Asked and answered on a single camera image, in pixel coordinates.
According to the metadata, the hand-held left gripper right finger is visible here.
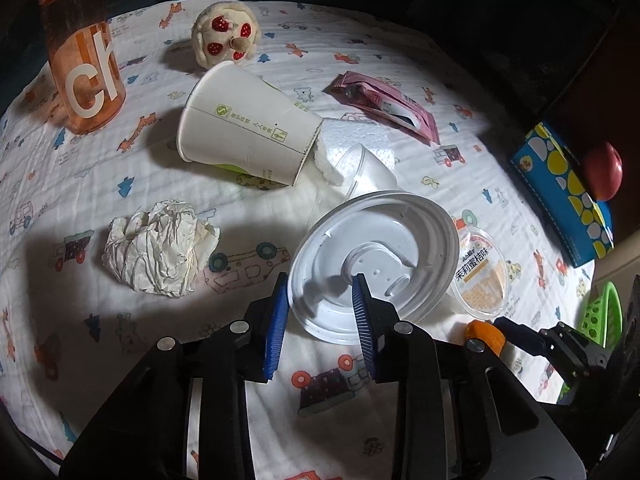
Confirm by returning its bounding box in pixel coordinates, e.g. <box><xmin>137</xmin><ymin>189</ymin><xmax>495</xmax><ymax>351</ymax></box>
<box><xmin>351</xmin><ymin>274</ymin><xmax>586</xmax><ymax>480</ymax></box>

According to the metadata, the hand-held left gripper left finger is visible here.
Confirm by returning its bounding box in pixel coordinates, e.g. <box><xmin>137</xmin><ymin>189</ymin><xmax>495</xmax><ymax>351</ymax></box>
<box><xmin>60</xmin><ymin>272</ymin><xmax>290</xmax><ymax>480</ymax></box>

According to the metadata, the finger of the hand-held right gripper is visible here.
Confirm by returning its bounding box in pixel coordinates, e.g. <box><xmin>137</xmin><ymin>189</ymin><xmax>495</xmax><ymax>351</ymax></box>
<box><xmin>495</xmin><ymin>316</ymin><xmax>553</xmax><ymax>361</ymax></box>

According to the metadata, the white plastic lid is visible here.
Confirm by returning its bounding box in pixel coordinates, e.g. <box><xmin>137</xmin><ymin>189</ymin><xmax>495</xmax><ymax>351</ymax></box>
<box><xmin>287</xmin><ymin>191</ymin><xmax>460</xmax><ymax>345</ymax></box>

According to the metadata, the green plastic basket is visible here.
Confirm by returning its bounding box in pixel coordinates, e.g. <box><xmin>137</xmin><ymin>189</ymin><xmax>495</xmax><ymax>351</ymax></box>
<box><xmin>560</xmin><ymin>281</ymin><xmax>623</xmax><ymax>403</ymax></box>

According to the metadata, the jelly cup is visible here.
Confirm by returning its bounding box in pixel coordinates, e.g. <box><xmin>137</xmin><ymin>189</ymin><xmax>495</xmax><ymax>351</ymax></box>
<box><xmin>450</xmin><ymin>226</ymin><xmax>512</xmax><ymax>318</ymax></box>

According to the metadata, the white tissue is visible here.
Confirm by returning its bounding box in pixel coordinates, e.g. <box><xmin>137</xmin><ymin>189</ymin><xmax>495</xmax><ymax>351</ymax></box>
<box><xmin>101</xmin><ymin>200</ymin><xmax>221</xmax><ymax>298</ymax></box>

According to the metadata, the clear plastic cup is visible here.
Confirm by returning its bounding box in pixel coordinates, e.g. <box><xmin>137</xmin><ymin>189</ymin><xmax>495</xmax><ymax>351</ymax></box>
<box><xmin>332</xmin><ymin>144</ymin><xmax>398</xmax><ymax>201</ymax></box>

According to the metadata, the white foam piece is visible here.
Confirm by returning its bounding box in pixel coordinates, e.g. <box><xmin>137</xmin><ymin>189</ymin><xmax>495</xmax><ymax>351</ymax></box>
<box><xmin>314</xmin><ymin>119</ymin><xmax>397</xmax><ymax>183</ymax></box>

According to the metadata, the white paper cup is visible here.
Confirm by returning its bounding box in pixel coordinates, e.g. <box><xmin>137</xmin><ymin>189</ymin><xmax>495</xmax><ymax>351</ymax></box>
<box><xmin>177</xmin><ymin>61</ymin><xmax>325</xmax><ymax>188</ymax></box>

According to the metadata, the pink snack wrapper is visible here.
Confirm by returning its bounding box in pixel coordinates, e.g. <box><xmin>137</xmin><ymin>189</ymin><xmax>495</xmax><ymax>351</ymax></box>
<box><xmin>322</xmin><ymin>72</ymin><xmax>440</xmax><ymax>146</ymax></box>

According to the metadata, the blue spotted tissue box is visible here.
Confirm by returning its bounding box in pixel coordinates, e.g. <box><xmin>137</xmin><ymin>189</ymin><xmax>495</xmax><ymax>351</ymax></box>
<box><xmin>510</xmin><ymin>121</ymin><xmax>615</xmax><ymax>268</ymax></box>

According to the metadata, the red apple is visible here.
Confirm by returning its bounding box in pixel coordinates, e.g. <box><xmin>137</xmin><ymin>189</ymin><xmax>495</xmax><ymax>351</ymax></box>
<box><xmin>582</xmin><ymin>142</ymin><xmax>624</xmax><ymax>202</ymax></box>

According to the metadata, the printed white blanket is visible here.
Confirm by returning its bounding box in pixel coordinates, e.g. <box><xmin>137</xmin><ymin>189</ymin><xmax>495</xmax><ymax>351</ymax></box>
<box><xmin>0</xmin><ymin>0</ymin><xmax>608</xmax><ymax>480</ymax></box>

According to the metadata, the beige plush toy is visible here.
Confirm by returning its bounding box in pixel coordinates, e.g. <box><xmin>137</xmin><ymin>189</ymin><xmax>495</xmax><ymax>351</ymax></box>
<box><xmin>191</xmin><ymin>1</ymin><xmax>260</xmax><ymax>68</ymax></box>

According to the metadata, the orange water bottle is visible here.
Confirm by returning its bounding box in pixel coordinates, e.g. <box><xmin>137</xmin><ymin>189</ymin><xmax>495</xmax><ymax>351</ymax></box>
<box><xmin>39</xmin><ymin>0</ymin><xmax>127</xmax><ymax>135</ymax></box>

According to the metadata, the black cable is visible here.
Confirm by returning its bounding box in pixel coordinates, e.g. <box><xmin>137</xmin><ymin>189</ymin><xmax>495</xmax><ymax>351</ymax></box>
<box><xmin>30</xmin><ymin>437</ymin><xmax>66</xmax><ymax>463</ymax></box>

